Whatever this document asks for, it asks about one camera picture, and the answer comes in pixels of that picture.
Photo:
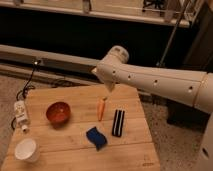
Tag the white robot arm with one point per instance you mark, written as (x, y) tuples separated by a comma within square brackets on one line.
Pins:
[(192, 88)]

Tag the orange pepper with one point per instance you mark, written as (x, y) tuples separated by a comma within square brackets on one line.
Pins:
[(100, 108)]

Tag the white power strip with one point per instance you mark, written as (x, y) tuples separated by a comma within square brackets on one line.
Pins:
[(21, 115)]

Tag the white ceramic cup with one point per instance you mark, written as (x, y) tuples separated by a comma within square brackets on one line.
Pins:
[(27, 150)]

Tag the black white striped block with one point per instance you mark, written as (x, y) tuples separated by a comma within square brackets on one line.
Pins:
[(118, 123)]

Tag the blue sponge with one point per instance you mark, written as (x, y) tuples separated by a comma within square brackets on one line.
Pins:
[(96, 137)]

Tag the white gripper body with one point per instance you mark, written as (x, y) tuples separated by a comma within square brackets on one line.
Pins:
[(110, 86)]

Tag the grey baseboard rail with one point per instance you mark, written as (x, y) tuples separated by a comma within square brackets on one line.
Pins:
[(62, 63)]

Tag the red-orange bowl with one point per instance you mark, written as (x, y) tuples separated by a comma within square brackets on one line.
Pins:
[(58, 113)]

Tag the metal pole stand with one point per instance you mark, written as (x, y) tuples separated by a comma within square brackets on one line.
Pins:
[(161, 63)]

